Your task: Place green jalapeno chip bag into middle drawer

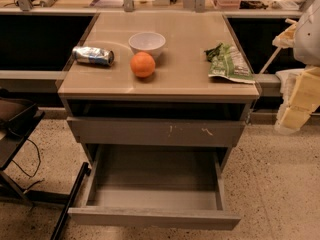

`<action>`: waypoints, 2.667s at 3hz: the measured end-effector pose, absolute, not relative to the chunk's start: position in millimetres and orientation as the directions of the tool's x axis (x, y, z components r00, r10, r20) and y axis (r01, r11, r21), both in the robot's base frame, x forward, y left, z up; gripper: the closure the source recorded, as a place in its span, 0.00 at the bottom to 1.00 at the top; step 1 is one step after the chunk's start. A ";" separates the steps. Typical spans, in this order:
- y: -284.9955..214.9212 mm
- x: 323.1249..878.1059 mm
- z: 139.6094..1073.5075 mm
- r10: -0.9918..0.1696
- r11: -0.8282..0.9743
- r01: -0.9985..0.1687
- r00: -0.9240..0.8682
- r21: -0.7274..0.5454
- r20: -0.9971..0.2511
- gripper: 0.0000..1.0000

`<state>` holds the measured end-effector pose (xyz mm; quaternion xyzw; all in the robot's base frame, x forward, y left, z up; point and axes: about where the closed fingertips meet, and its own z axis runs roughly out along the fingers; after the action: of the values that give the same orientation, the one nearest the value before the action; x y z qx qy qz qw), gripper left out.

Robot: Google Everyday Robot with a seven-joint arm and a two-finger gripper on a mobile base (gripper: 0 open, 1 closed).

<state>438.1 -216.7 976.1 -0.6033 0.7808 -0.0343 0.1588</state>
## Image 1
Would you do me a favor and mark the white rod with cap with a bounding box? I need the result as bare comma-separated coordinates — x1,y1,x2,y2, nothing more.
259,47,282,74

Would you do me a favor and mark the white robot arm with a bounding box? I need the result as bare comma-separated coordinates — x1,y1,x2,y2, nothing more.
272,0,320,134

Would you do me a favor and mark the green jalapeno chip bag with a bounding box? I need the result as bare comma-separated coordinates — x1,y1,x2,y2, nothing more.
204,43,255,84

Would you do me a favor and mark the closed grey middle drawer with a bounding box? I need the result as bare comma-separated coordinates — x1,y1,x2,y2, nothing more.
67,117,244,147

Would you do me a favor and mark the black chair frame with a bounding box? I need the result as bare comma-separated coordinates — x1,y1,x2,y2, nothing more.
0,88,92,240

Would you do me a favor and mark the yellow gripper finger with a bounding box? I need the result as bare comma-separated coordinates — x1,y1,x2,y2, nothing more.
274,66,320,135

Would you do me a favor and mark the orange fruit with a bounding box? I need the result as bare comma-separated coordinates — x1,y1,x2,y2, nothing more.
130,52,155,78

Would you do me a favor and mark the white bowl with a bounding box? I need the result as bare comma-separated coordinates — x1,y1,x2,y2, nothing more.
128,32,166,59

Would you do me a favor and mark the black cable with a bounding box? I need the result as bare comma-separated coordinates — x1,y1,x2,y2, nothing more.
11,137,45,192

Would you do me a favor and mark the grey drawer cabinet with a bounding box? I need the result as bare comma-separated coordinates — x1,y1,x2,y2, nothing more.
59,11,259,163

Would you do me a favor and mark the crushed silver soda can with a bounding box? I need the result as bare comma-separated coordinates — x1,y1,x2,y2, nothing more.
72,46,114,66

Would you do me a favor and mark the open grey bottom drawer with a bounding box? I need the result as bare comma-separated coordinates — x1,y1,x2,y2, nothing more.
69,145,241,230

